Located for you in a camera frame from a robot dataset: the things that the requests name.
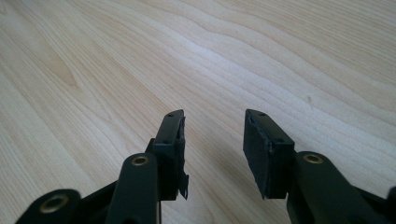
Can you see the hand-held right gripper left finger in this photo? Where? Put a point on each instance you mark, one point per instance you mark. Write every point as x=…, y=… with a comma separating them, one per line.
x=168, y=149

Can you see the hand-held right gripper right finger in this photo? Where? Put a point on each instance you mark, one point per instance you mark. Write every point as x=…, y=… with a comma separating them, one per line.
x=267, y=161

